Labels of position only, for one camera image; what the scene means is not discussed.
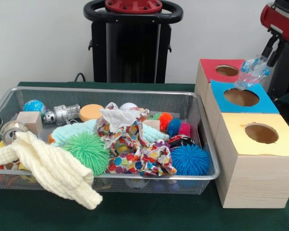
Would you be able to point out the colourful patterned cloth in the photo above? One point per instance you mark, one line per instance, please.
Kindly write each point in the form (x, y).
(139, 161)
(118, 118)

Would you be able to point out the pale yellow cloth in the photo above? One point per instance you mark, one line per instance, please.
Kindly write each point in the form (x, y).
(48, 166)

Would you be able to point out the purple spiky ball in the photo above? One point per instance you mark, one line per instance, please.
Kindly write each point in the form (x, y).
(163, 144)

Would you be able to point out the round silver tin can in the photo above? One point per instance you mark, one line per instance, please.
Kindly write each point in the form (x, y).
(12, 132)

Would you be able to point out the mint green cloth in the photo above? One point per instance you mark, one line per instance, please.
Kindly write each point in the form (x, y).
(67, 132)

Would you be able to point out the dark blue spiky ball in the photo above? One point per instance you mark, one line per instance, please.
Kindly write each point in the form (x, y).
(173, 127)

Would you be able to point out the shallow clear mesh bin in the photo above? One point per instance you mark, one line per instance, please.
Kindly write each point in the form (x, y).
(204, 163)

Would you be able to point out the pale pink ball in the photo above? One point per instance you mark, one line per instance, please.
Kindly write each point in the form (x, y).
(127, 105)

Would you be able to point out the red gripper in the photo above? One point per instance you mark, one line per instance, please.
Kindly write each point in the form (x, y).
(282, 21)

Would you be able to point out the tan round bun toy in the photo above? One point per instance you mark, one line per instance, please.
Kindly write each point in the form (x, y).
(90, 112)

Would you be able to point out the small blue globe ball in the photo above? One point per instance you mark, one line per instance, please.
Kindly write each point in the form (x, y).
(34, 107)

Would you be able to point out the wooden box with three holes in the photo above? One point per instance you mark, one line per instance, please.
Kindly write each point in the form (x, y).
(255, 178)

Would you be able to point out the small wooden cube block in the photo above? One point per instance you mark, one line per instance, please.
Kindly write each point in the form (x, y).
(29, 122)

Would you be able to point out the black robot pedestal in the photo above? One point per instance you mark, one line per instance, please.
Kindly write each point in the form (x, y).
(130, 48)

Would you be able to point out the crushed clear water bottle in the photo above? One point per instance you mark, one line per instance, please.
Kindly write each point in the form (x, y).
(251, 72)

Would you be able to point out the green spiky ball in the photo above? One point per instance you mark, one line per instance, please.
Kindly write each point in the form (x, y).
(89, 151)

